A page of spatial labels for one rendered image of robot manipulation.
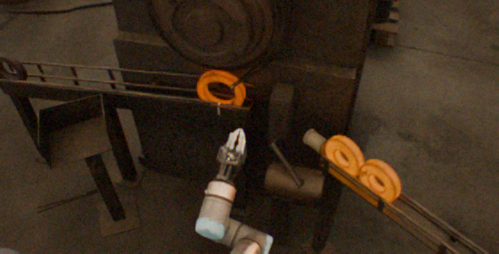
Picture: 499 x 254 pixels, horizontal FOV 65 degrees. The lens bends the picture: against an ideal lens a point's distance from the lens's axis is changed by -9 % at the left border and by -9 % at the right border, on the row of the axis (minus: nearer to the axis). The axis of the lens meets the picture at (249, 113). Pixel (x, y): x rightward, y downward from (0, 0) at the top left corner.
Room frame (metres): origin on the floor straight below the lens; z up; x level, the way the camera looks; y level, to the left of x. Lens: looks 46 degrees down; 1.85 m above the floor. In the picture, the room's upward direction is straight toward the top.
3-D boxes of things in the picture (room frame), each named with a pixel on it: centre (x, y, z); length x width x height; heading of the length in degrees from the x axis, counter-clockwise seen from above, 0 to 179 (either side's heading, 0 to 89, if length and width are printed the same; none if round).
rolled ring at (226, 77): (1.19, 0.11, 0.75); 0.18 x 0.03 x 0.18; 76
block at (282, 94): (1.14, -0.12, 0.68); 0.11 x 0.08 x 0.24; 165
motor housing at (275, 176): (0.97, -0.18, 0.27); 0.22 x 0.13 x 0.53; 75
